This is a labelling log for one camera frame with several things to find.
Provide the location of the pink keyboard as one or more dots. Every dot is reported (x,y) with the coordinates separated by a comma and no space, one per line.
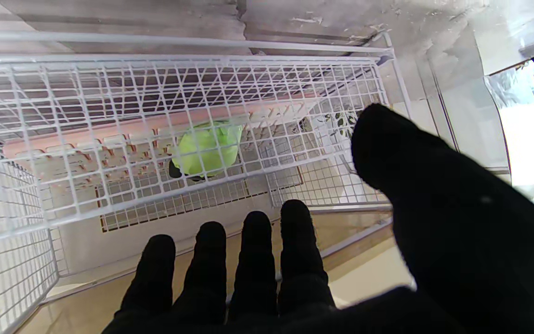
(109,139)

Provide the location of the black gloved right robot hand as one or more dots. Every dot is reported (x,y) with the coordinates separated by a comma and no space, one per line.
(471,250)

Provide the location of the green computer mouse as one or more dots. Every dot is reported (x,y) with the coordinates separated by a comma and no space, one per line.
(206,148)

